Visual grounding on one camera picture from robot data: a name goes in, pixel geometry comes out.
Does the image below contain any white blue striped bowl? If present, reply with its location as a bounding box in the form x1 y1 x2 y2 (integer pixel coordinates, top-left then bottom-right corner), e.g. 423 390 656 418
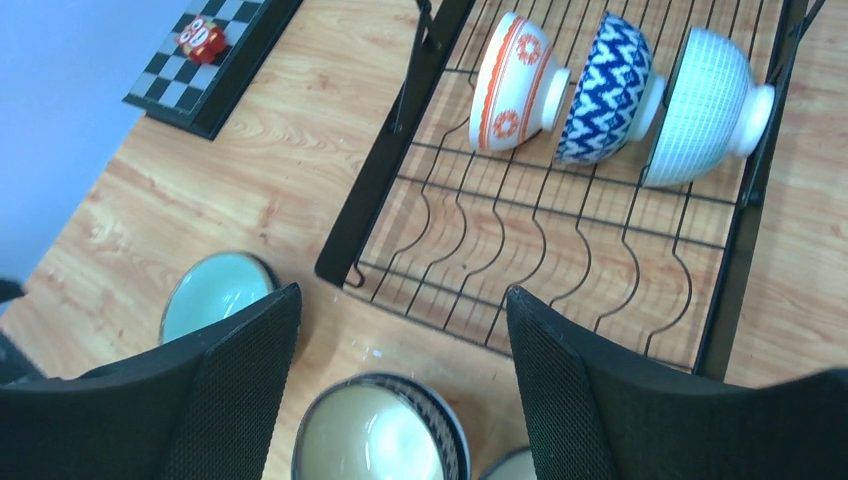
443 402 472 480

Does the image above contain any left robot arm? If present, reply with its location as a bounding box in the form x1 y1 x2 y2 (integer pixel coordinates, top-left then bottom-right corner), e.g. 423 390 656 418
1 278 44 385

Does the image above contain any teal dashed pattern bowl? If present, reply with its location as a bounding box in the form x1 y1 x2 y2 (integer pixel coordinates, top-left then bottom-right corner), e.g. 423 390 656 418
641 27 777 187

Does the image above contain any black beige right bowl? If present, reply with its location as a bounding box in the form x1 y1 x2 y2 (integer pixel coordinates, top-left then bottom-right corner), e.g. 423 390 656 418
479 446 537 480

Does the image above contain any black white chessboard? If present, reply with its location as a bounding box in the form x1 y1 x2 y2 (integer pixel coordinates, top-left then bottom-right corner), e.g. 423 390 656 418
124 0 301 140

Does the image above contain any red owl toy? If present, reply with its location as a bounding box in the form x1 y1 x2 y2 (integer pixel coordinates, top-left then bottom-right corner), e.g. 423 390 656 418
175 15 227 65

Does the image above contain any orange floral pattern bowl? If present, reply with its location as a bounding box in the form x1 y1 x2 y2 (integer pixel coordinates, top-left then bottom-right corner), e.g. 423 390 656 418
468 12 571 151

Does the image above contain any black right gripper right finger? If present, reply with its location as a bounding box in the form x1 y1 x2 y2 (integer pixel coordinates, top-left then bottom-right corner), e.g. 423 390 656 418
507 286 847 479

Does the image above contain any beige interior bowl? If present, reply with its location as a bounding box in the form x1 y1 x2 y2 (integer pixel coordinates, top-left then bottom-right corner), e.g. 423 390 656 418
291 372 462 479

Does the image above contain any orange geometric pattern bowl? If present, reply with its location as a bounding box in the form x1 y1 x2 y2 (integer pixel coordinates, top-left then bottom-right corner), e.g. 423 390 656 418
553 11 667 164

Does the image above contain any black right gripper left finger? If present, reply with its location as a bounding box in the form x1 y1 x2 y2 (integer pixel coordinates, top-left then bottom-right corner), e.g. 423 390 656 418
1 283 302 479

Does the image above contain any black wire dish rack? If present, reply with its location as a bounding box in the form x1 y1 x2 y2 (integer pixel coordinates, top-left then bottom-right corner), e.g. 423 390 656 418
315 1 821 380

